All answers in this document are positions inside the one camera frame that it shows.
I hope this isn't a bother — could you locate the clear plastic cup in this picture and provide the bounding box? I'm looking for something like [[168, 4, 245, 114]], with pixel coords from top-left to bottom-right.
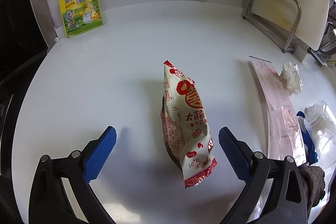
[[304, 100, 335, 168]]

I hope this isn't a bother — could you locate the blue ribbon strap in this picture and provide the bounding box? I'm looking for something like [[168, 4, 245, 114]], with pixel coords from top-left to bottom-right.
[[296, 110, 319, 166]]

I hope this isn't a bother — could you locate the pink plastic package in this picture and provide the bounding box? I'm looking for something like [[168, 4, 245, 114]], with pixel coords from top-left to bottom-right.
[[250, 56, 306, 166]]

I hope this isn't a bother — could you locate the dark grey cloth rag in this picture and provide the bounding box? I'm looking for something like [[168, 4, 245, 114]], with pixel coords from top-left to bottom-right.
[[298, 165, 325, 218]]

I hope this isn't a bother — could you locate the yellow green seasoning pouch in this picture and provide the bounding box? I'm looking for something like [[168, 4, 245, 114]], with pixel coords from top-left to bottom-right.
[[59, 0, 103, 38]]

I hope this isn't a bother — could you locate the crumpled white paper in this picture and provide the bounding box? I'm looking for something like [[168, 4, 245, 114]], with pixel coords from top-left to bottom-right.
[[280, 61, 303, 97]]

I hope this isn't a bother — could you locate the steel cutting board rack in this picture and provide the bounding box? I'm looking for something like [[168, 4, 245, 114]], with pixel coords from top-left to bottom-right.
[[243, 0, 302, 53]]

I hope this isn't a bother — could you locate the red white snack wrapper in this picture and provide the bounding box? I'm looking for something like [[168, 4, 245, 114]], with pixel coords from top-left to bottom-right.
[[161, 60, 217, 188]]

